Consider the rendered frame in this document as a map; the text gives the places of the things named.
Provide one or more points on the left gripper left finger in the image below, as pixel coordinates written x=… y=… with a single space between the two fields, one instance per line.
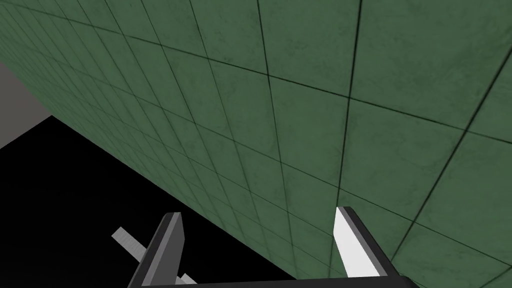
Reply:
x=162 y=256

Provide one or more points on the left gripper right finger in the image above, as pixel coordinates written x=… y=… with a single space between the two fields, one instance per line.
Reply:
x=356 y=252

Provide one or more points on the grey flat metal bar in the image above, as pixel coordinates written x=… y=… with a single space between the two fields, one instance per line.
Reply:
x=130 y=241

